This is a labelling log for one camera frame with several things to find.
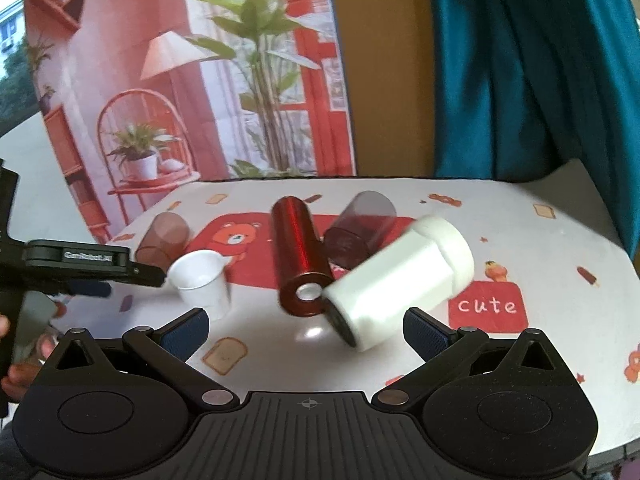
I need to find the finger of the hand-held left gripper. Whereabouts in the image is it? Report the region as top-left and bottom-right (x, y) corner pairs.
(30, 279), (112, 301)
(22, 239), (167, 289)

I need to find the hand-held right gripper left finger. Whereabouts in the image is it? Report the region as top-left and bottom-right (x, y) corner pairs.
(44, 307), (241, 408)

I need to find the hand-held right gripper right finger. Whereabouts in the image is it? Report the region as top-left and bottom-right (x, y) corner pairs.
(371, 306), (576, 408)

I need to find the small white cup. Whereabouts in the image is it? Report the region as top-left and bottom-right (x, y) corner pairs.
(166, 249), (232, 322)

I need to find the large white cup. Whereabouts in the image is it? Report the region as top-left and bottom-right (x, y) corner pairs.
(321, 214), (476, 352)

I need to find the brown translucent cup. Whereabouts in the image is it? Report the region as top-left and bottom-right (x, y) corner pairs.
(134, 211), (192, 272)

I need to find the dark translucent cup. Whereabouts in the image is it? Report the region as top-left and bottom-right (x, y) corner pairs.
(323, 190), (397, 282)

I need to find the red metallic cup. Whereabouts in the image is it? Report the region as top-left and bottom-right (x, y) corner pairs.
(269, 196), (335, 319)

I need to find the person's left hand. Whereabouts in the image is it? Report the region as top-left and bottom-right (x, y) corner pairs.
(0, 315), (57, 402)

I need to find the printed tablecloth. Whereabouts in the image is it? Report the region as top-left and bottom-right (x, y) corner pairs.
(45, 159), (640, 461)

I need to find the window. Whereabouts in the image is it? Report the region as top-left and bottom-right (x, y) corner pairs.
(0, 0), (43, 137)

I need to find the teal curtain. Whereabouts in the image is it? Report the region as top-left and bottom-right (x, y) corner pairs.
(425, 0), (640, 263)

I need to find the wall poster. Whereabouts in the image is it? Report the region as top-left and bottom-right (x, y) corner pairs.
(24, 0), (357, 243)

